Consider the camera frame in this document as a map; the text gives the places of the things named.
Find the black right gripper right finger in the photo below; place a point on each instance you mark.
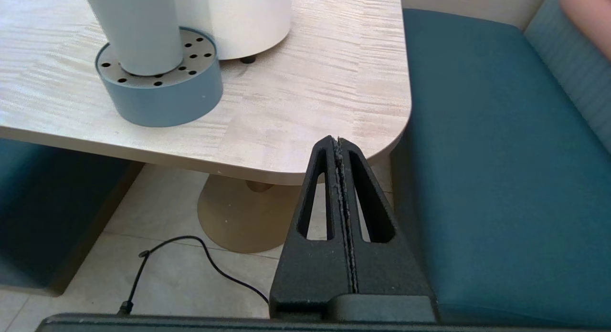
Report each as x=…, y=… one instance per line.
x=386, y=270

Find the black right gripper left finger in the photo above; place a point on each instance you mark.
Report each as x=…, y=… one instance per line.
x=310, y=270

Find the grey plastic cup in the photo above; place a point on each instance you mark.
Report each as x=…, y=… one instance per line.
x=138, y=31

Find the empty blue bench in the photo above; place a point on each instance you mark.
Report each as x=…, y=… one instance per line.
x=501, y=155

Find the large blue-grey perforated drip tray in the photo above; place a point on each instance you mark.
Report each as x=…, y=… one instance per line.
x=167, y=103

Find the large dispenser with dark tea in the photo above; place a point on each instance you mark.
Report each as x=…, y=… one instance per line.
x=248, y=22

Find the blue bench with snack packet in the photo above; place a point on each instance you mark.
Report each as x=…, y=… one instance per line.
x=47, y=212

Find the short pink bolster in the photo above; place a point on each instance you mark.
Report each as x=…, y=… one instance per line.
x=589, y=12

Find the tan table pedestal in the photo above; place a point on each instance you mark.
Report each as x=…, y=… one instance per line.
x=243, y=217

